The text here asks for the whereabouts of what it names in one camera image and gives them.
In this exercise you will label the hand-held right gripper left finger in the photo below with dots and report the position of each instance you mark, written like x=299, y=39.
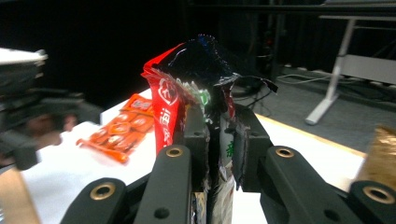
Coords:
x=197, y=137

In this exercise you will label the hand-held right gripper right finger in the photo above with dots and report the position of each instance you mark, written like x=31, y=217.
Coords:
x=252, y=137

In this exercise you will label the orange snack packet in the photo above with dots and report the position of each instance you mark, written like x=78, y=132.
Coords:
x=124, y=130

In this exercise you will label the red and black snack packet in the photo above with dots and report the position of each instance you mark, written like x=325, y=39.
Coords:
x=165, y=102

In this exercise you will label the gold foil packet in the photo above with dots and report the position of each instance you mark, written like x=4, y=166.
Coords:
x=381, y=155

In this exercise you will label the white table mat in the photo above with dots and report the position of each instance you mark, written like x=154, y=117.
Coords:
x=77, y=174

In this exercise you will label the wooden table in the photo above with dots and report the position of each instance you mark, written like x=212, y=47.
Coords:
x=15, y=199

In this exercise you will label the white desk frame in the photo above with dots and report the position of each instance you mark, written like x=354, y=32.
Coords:
x=342, y=62

